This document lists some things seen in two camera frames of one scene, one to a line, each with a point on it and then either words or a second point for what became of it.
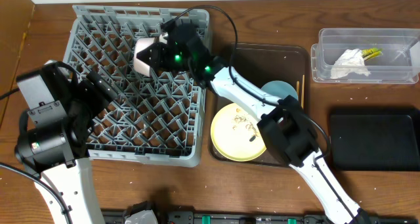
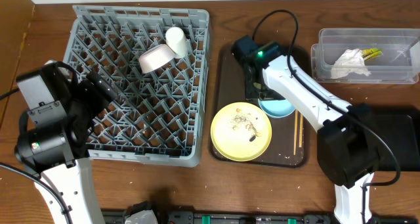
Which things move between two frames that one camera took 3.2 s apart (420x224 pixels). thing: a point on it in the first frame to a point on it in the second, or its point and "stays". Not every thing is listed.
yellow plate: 235,133 stays
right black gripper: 159,55 to 254,90
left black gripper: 90,94 stays
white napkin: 350,62 stays
